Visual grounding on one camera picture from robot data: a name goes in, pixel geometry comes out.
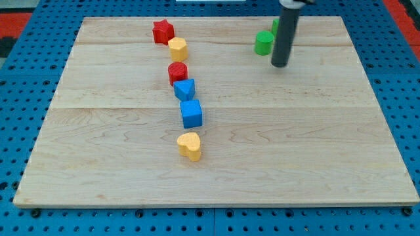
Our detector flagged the red star block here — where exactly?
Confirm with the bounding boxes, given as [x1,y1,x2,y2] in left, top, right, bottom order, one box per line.
[152,19,175,45]

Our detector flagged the yellow hexagon block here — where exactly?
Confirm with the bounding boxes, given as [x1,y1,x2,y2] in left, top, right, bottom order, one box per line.
[168,37,188,62]

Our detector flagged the green cylinder block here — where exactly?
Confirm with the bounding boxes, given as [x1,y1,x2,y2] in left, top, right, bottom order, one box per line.
[254,31,274,56]

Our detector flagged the grey rod mount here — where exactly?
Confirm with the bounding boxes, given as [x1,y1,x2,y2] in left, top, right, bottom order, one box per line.
[279,0,316,9]

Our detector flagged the wooden board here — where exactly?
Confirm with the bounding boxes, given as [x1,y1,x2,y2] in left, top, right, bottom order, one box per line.
[14,16,419,208]

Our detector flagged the red cylinder block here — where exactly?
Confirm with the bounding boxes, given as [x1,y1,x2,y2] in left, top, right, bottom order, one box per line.
[167,62,188,86]

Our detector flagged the blue triangle block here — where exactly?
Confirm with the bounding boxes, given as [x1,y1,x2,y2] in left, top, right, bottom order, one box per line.
[173,79,196,101]

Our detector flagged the yellow heart block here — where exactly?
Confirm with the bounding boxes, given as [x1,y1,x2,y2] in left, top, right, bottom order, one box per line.
[177,132,201,162]

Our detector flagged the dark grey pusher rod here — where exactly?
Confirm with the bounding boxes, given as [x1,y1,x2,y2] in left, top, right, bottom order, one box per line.
[271,7,301,68]

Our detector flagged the blue cube block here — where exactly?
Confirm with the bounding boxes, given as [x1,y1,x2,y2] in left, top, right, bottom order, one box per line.
[180,100,203,128]

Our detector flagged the green block behind rod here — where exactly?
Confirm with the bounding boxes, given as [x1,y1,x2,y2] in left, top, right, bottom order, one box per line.
[271,18,280,37]

